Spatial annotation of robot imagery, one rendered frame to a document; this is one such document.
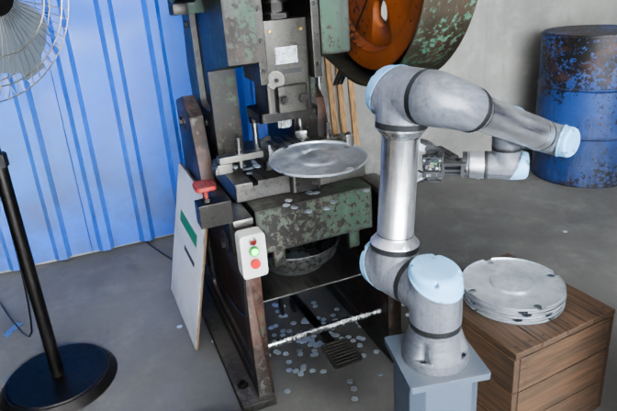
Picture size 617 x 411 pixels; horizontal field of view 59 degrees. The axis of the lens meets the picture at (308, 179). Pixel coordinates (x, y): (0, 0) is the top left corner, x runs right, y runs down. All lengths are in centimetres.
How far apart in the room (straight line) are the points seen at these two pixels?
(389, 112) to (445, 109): 13
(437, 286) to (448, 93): 40
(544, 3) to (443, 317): 303
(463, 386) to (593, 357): 60
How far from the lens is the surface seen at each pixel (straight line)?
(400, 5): 180
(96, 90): 284
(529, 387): 167
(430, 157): 148
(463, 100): 111
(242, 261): 155
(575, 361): 177
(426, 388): 128
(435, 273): 121
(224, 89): 193
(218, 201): 157
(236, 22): 161
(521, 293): 170
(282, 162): 159
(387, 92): 116
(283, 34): 170
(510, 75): 390
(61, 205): 298
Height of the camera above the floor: 129
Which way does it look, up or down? 21 degrees down
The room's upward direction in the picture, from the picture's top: 4 degrees counter-clockwise
